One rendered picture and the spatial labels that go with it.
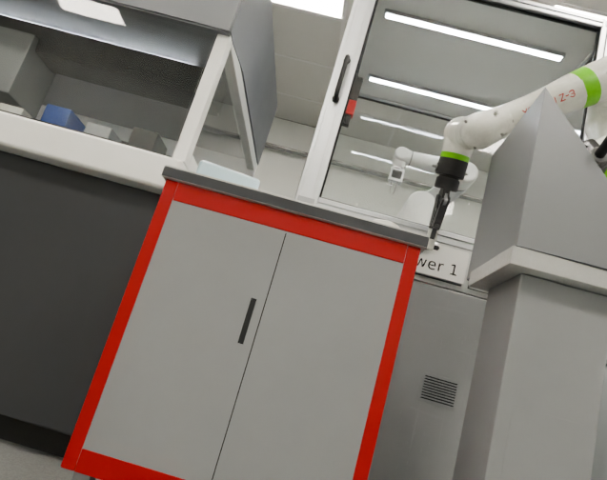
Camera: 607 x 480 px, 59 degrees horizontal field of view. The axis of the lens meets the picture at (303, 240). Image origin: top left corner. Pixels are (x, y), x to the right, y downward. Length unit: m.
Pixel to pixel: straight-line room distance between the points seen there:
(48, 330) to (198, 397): 0.68
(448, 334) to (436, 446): 0.34
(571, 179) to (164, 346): 0.93
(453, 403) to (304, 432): 0.76
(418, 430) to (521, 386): 0.66
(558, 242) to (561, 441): 0.39
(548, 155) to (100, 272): 1.24
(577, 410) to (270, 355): 0.62
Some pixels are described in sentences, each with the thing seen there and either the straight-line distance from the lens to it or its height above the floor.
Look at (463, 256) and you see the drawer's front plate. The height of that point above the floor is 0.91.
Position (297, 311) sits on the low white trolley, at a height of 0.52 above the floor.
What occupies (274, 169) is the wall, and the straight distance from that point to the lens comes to 5.30.
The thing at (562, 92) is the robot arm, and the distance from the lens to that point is 1.75.
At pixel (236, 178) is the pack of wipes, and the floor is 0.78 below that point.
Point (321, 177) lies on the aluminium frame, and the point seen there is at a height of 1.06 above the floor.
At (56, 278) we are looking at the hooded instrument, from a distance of 1.74.
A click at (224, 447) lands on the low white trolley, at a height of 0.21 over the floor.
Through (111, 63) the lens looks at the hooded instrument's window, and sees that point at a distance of 1.88.
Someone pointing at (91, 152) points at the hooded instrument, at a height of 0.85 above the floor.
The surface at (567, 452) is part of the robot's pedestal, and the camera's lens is 1.22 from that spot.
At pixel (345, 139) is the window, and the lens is 1.96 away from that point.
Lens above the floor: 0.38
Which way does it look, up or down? 14 degrees up
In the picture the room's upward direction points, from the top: 16 degrees clockwise
